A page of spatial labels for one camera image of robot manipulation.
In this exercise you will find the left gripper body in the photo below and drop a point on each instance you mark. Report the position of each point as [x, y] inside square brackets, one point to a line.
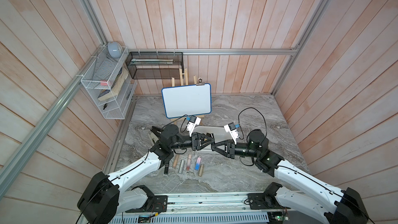
[195, 145]

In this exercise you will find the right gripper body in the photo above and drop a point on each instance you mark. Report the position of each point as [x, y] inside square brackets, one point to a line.
[232, 151]

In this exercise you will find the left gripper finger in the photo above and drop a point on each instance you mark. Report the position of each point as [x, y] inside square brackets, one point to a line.
[208, 138]
[205, 144]

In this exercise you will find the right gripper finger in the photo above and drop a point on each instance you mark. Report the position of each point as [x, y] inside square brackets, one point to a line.
[217, 145]
[219, 150]

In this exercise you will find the white storage box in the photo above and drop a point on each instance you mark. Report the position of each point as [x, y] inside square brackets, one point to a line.
[219, 132]

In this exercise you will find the pink frosted lipstick tube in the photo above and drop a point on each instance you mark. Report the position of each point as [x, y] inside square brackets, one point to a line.
[188, 162]

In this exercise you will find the beige lipstick tube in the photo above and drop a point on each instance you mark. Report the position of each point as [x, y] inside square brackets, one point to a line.
[175, 162]

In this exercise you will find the silver lipstick tube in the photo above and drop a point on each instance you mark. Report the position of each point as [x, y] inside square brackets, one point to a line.
[181, 166]

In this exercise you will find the black lipstick silver band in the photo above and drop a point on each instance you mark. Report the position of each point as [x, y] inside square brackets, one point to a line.
[166, 169]

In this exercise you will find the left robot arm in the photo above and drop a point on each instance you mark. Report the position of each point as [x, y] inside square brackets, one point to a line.
[102, 199]

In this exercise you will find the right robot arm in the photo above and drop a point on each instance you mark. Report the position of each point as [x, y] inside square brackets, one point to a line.
[326, 203]

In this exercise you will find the pink blue lipstick tube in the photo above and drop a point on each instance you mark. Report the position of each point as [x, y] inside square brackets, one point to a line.
[198, 163]

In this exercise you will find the gold lipstick tube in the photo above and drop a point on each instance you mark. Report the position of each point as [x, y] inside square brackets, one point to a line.
[201, 170]

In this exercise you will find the blue framed whiteboard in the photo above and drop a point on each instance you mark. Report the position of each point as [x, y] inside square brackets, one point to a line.
[187, 100]

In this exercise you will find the metal binder clip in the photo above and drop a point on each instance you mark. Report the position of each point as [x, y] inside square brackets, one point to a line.
[200, 82]

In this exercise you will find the black mesh basket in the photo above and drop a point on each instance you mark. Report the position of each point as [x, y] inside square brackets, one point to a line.
[154, 65]

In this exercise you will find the grey round speaker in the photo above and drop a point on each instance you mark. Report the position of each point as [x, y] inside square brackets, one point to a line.
[115, 50]

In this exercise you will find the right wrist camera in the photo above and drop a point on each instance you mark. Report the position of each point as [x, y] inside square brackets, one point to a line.
[232, 129]

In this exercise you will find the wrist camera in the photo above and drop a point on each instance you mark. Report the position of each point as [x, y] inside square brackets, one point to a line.
[232, 129]
[193, 121]

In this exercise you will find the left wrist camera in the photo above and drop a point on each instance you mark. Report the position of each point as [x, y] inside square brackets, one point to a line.
[193, 121]

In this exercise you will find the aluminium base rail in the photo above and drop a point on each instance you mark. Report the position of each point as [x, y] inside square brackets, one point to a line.
[224, 208]

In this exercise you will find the white wire shelf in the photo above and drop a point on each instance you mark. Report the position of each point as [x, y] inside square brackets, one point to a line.
[103, 67]

